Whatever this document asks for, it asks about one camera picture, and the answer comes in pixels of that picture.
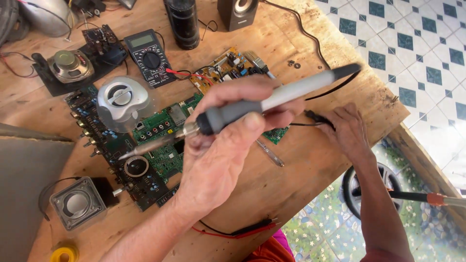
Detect wooden plank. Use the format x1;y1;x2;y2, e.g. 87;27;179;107
387;123;466;234

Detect gray soldering iron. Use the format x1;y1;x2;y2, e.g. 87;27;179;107
118;63;363;161

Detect black speaker cable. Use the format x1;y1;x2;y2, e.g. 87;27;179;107
38;176;83;222

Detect black digital multimeter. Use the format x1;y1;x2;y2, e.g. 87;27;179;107
124;29;177;89

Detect small black box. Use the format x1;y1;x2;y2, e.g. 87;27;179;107
90;177;119;209

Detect silver metal pot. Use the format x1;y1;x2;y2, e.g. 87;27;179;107
17;0;79;38

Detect silver round mini speaker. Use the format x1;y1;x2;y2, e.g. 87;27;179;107
96;76;150;134

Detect small paint brush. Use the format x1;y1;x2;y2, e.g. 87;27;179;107
243;50;278;81

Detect small dark circuit strip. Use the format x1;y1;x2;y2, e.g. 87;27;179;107
156;183;181;208

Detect small brown circuit board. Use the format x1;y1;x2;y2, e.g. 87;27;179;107
82;24;127;67

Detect black cylinder speaker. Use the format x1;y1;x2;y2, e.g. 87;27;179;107
163;0;200;51

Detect black wheel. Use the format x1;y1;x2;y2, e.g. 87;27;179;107
341;162;405;221

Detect clear tester screwdriver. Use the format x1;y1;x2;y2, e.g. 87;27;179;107
255;138;285;168

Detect rod with orange collar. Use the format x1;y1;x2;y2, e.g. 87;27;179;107
351;187;466;209

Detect orange and pink clothing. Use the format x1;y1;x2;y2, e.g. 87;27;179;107
242;229;296;262

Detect yellow solder spool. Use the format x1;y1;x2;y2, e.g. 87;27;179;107
50;243;80;262

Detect green circuit board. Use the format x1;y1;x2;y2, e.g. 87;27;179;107
131;92;290;185

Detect long dark amplifier circuit board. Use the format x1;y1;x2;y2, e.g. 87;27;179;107
65;85;172;212

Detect black flat plate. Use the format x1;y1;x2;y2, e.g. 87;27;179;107
32;43;129;97

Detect clear square speaker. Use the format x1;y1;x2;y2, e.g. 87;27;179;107
50;176;108;232

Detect red and black loose wires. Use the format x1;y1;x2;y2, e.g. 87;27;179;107
0;51;38;79

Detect black soldering iron cable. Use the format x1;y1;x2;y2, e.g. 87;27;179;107
261;0;363;102

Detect tan power supply circuit board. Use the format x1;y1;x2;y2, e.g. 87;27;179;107
189;47;271;96

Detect person's left hand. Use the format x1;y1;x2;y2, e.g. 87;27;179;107
175;74;306;220

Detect thin black wire with plug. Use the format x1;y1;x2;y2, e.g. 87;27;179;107
289;109;337;131

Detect gray flat board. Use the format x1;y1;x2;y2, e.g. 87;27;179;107
0;123;76;262

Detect gray bag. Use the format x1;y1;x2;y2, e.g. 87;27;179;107
0;0;30;47

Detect person's right hand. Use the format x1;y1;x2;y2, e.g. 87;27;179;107
313;102;376;166

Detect bare metal speaker driver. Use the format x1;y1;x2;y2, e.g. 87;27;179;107
47;49;95;84

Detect black box speaker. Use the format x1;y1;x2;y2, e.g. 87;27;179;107
217;0;259;32

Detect black clutter with wires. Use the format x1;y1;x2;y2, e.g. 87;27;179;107
70;0;138;18

